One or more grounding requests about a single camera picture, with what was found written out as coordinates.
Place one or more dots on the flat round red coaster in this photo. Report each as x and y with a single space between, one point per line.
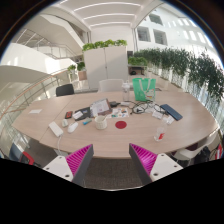
120 125

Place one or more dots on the white card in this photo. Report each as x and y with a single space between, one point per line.
77 115

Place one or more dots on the white paper sheet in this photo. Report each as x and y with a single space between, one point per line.
35 111

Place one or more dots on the potted plants in wooden planter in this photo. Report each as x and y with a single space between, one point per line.
77 69

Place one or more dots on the green tote bag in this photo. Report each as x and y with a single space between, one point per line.
144 89

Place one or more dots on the white ribbed cup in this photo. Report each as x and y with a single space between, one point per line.
100 123

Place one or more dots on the row of green hedge plants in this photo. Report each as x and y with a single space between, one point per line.
186 68

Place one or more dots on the tall clear drink bottle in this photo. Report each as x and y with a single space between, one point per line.
125 91

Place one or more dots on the white computer mouse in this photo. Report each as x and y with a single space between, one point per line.
72 127

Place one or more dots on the clear red-labelled water bottle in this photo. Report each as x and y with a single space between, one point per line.
160 132

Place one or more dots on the colourful sticker sheet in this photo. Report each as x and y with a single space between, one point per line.
120 113

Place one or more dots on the white cabinet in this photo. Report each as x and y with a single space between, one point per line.
106 65

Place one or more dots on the gold spoon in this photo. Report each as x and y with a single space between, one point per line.
104 117

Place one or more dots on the green plants atop cabinet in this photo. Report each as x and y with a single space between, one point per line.
104 44

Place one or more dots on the white chair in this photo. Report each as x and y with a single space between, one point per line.
111 85
190 152

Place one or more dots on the black notebook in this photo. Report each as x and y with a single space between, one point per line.
85 112

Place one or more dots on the red chair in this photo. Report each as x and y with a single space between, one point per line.
27 157

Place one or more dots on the white power strip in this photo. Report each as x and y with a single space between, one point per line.
55 129

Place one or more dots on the small white charger block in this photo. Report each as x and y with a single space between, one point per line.
64 123

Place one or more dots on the printed booklet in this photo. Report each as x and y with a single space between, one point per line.
100 107

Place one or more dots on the dark blue notebook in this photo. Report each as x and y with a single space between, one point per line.
171 112

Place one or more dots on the black office chair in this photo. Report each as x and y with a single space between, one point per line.
65 90

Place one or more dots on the small red-black case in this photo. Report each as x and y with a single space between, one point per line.
68 114

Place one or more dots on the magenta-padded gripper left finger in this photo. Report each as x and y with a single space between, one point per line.
77 160

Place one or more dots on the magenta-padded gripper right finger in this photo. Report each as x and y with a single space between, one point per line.
146 159

